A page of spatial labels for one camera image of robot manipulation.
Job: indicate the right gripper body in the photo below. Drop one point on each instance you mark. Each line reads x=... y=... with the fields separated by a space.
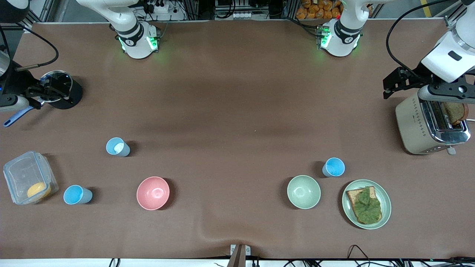
x=15 y=83

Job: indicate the blue plastic cup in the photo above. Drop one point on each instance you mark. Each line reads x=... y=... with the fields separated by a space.
x=118 y=148
x=335 y=167
x=74 y=194

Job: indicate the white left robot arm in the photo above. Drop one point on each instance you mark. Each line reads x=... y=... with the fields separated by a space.
x=343 y=37

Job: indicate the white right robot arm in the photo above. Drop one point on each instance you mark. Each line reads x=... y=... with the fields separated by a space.
x=135 y=40

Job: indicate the glass lid with blue knob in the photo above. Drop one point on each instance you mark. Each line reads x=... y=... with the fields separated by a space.
x=63 y=78

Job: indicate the beige and chrome toaster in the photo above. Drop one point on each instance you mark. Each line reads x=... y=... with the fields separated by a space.
x=412 y=126

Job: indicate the brown toast slice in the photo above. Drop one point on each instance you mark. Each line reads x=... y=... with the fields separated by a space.
x=454 y=113

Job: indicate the clear plastic food container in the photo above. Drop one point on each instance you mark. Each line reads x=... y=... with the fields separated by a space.
x=22 y=174

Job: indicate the yellow round food piece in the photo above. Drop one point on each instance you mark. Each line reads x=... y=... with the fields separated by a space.
x=37 y=190

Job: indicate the bag of orange buns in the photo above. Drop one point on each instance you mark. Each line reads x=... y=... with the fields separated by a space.
x=315 y=11

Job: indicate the pale green plate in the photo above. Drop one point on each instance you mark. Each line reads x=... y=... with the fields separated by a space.
x=386 y=202

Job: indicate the bread slice under lettuce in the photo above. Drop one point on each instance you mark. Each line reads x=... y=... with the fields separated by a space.
x=352 y=194

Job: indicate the white power strip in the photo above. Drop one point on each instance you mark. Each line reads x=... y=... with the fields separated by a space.
x=159 y=7
x=246 y=15

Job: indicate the green lettuce leaf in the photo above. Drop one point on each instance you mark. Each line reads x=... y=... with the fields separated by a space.
x=367 y=209

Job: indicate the pink bowl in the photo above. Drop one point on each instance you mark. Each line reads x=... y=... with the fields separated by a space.
x=153 y=193

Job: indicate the pale green bowl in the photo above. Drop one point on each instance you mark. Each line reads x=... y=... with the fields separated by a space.
x=303 y=192

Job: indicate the grey metal table bracket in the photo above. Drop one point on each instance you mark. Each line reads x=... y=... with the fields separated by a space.
x=237 y=257

